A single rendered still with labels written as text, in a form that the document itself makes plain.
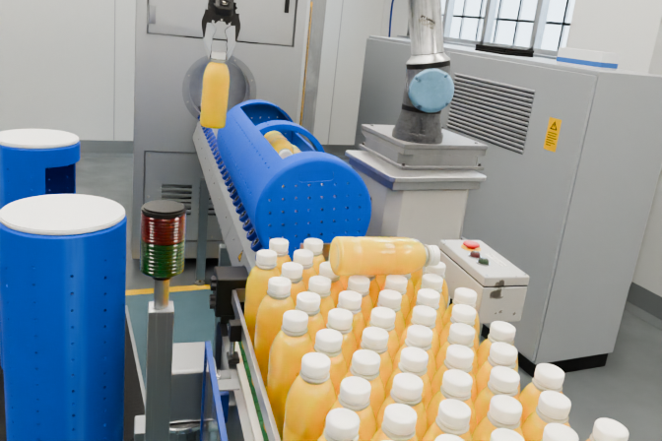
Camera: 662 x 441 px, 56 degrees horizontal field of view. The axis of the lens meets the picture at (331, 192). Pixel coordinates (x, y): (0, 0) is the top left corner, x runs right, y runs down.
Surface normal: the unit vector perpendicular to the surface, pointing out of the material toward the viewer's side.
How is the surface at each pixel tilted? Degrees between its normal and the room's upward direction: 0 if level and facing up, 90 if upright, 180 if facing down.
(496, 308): 90
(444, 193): 90
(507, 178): 90
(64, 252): 90
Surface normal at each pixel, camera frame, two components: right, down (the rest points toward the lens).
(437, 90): -0.04, 0.40
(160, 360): 0.27, 0.29
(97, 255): 0.79, 0.25
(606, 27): -0.92, 0.01
